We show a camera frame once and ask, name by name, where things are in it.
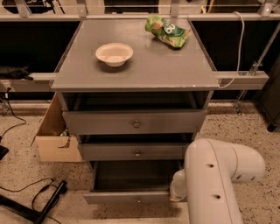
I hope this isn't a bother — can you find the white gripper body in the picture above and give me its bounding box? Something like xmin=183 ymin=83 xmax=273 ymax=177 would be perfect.
xmin=169 ymin=170 xmax=186 ymax=202

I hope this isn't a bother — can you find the grey bottom drawer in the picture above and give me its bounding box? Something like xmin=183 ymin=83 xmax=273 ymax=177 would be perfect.
xmin=84 ymin=160 xmax=183 ymax=204

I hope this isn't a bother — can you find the grey drawer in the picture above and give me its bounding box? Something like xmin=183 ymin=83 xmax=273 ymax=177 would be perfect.
xmin=63 ymin=109 xmax=207 ymax=135
xmin=84 ymin=160 xmax=183 ymax=204
xmin=78 ymin=143 xmax=188 ymax=161

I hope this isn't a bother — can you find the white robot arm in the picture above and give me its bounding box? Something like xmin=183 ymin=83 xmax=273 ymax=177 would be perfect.
xmin=170 ymin=139 xmax=265 ymax=224

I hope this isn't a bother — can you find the grey top drawer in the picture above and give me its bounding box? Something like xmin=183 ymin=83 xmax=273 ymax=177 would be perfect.
xmin=63 ymin=109 xmax=207 ymax=135

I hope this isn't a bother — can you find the grey middle drawer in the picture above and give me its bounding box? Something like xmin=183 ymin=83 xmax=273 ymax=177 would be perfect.
xmin=78 ymin=143 xmax=188 ymax=161

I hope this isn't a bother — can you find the grey drawer cabinet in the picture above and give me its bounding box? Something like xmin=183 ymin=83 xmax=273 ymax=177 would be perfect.
xmin=50 ymin=17 xmax=221 ymax=205

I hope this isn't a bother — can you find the cardboard box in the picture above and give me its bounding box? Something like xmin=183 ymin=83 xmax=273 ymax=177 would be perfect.
xmin=35 ymin=94 xmax=82 ymax=162

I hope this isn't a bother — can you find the black metal stand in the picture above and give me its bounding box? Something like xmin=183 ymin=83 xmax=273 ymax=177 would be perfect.
xmin=0 ymin=180 xmax=67 ymax=224

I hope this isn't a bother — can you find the white paper bowl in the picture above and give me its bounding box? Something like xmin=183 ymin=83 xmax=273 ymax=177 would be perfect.
xmin=95 ymin=43 xmax=134 ymax=67

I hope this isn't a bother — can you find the green snack bag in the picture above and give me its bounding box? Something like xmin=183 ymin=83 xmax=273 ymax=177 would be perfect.
xmin=145 ymin=16 xmax=190 ymax=48

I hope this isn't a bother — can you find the metal railing frame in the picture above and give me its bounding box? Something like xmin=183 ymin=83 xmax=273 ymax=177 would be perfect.
xmin=1 ymin=0 xmax=279 ymax=95

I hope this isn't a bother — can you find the white hanging cable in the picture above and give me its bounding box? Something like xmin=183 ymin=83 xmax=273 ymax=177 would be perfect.
xmin=218 ymin=10 xmax=245 ymax=89

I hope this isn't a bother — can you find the black floor cable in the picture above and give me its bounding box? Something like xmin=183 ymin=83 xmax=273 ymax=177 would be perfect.
xmin=0 ymin=87 xmax=60 ymax=224

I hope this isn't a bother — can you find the black bag on rail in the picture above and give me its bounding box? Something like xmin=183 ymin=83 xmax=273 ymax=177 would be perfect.
xmin=0 ymin=66 xmax=33 ymax=81

